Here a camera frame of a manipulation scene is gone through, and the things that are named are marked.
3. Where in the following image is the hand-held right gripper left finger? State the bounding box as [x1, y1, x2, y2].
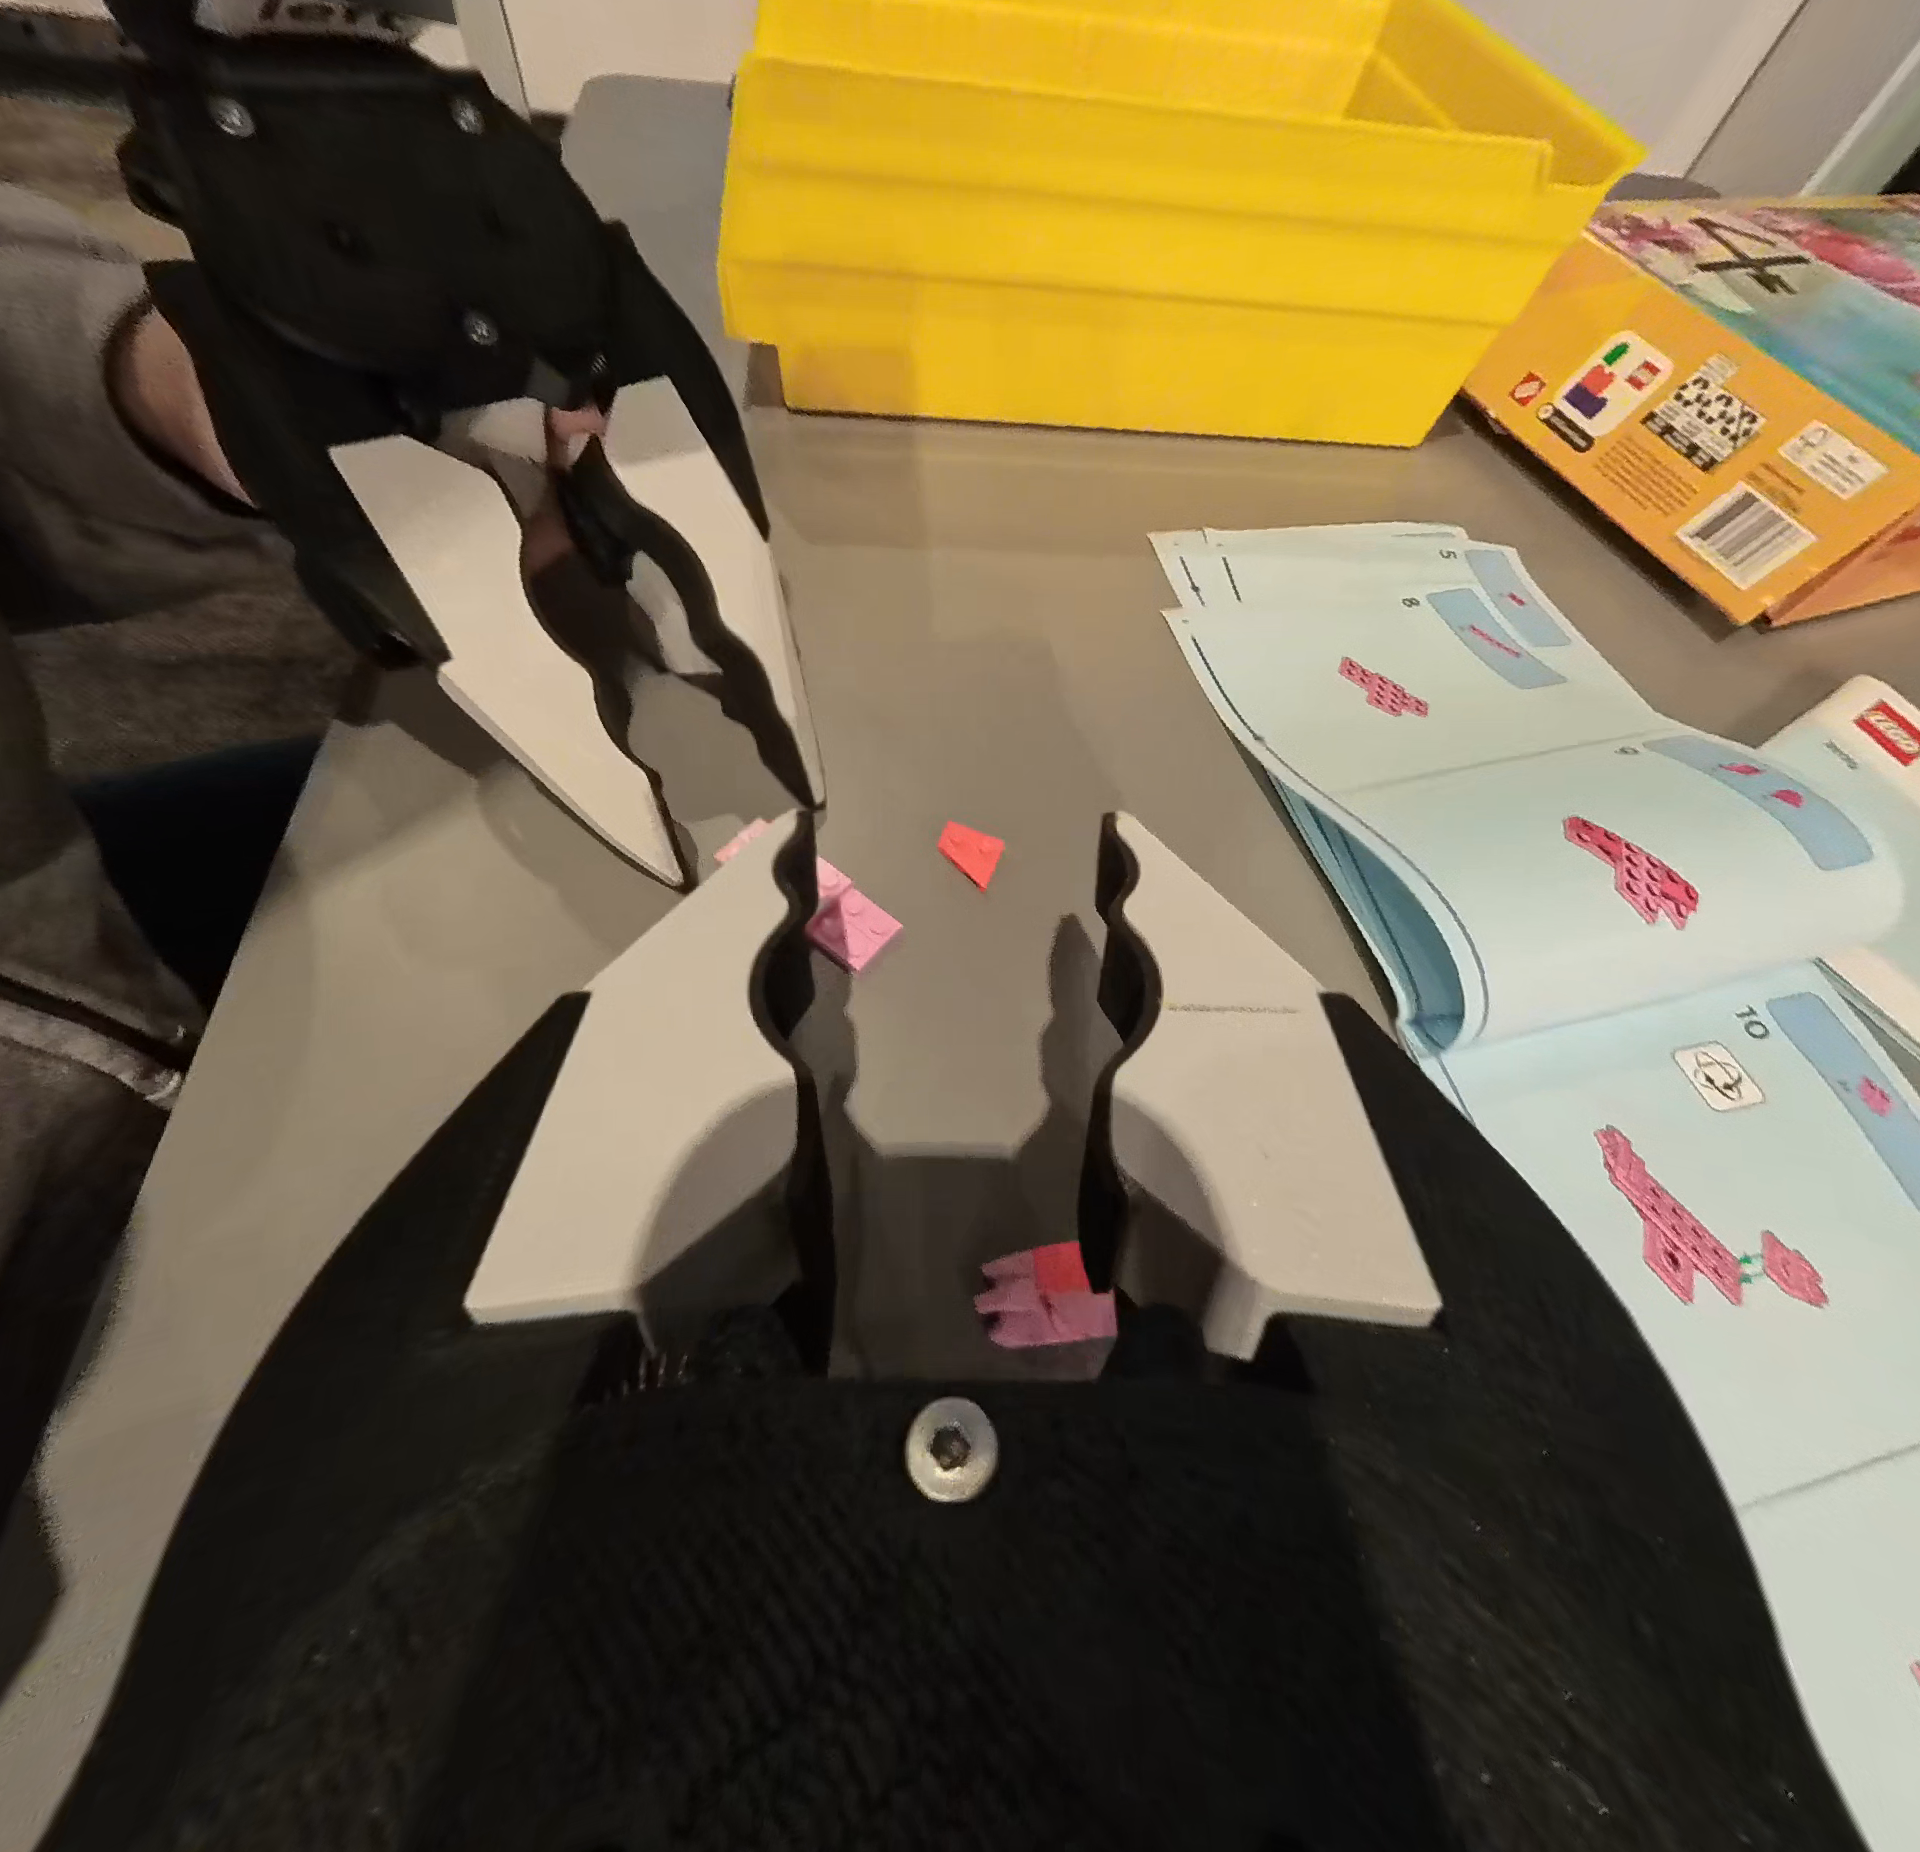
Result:
[463, 809, 837, 1377]

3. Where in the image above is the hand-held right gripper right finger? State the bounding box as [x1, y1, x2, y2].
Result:
[1080, 809, 1448, 1362]

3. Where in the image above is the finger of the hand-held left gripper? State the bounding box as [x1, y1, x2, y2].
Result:
[596, 381, 831, 814]
[325, 430, 700, 892]

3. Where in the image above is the pink red brick model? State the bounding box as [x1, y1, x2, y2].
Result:
[975, 1241, 1119, 1351]

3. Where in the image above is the long pink brick plate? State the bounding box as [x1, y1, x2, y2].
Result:
[713, 821, 905, 972]

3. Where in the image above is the light blue instruction booklet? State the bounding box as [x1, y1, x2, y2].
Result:
[1145, 521, 1920, 1852]

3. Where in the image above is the yellow plastic bin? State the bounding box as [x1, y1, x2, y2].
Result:
[716, 0, 1648, 451]

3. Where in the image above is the person's left forearm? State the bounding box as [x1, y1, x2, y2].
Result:
[0, 179, 257, 533]

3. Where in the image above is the grey desk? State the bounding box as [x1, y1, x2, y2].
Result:
[0, 74, 1920, 1852]

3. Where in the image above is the person's grey clothing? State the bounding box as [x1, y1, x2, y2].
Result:
[0, 179, 354, 1449]

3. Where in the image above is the closed instruction booklet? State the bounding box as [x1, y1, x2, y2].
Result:
[1754, 675, 1920, 1059]

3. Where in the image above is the yellow toy box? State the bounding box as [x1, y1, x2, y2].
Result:
[1461, 193, 1920, 631]

